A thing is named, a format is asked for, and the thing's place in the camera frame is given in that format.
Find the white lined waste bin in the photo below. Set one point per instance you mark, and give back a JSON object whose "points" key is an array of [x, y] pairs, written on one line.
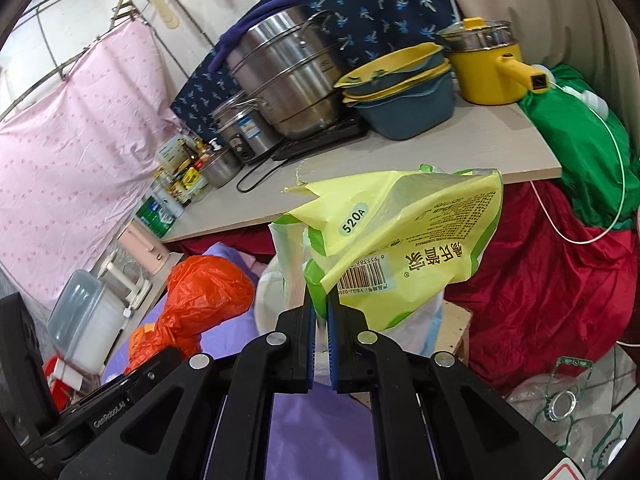
{"points": [[267, 305]]}

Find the steel rice cooker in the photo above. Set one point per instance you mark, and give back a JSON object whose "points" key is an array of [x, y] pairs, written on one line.
{"points": [[250, 132]]}

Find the steel steamer pot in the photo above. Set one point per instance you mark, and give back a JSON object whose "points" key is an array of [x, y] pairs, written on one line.
{"points": [[290, 80]]}

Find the purple table cloth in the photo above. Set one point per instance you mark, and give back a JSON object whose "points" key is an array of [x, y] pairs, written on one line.
{"points": [[320, 440]]}

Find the white green carton box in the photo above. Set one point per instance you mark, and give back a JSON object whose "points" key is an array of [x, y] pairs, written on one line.
{"points": [[172, 152]]}

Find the white bottle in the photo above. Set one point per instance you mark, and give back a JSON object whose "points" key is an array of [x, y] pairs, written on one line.
{"points": [[167, 200]]}

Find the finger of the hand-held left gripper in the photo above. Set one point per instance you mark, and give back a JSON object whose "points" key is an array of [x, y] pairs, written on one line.
{"points": [[107, 410]]}

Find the red cloth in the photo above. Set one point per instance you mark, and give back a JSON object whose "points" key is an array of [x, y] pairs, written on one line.
{"points": [[540, 285]]}

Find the black induction cooker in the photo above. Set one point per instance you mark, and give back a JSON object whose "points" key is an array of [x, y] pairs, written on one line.
{"points": [[330, 135]]}

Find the red plastic basin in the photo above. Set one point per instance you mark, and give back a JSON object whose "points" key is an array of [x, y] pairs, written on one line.
{"points": [[49, 390]]}

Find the white dish box grey lid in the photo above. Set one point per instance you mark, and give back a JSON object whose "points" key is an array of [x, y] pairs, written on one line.
{"points": [[80, 320]]}

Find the green cloth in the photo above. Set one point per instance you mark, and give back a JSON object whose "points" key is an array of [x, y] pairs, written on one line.
{"points": [[575, 160]]}

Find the pink dotted sheet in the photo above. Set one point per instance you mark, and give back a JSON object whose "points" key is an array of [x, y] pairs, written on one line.
{"points": [[75, 160]]}

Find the yellow electric pot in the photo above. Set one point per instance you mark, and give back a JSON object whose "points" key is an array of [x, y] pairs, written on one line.
{"points": [[485, 75]]}

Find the beige counter board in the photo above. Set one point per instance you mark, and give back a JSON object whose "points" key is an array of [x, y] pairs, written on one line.
{"points": [[450, 160]]}

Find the glass kettle white base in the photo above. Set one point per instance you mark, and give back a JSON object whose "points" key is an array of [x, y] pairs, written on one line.
{"points": [[127, 287]]}

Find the yellow green plastic bag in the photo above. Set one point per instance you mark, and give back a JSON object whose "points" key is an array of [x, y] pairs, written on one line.
{"points": [[425, 240]]}

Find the pink electric kettle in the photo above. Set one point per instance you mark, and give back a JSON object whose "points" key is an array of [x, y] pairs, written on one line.
{"points": [[145, 252]]}

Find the green can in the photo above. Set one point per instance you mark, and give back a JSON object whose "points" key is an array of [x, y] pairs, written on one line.
{"points": [[152, 220]]}

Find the clear plastic bottle green label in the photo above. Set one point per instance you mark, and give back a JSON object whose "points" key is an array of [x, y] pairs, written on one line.
{"points": [[602, 442], [560, 400]]}

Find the dark purple towel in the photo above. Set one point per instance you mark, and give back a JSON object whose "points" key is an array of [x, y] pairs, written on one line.
{"points": [[235, 35]]}

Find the yellow label jar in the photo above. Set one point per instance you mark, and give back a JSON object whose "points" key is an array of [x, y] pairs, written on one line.
{"points": [[192, 178]]}

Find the blue basin yellow rim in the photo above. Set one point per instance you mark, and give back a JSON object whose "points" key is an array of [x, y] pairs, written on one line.
{"points": [[405, 115], [395, 67]]}

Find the navy printed cloth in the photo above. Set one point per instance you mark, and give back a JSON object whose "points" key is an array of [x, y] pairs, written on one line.
{"points": [[380, 5]]}

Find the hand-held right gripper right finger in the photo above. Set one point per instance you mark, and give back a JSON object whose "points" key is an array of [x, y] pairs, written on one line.
{"points": [[334, 350]]}

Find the red-orange plastic bag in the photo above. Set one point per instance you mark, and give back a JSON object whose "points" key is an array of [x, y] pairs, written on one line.
{"points": [[205, 295]]}

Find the small steel pot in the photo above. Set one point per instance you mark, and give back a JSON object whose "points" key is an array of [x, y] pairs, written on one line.
{"points": [[222, 167]]}

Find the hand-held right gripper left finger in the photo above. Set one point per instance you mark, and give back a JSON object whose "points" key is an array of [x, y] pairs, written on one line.
{"points": [[310, 345]]}

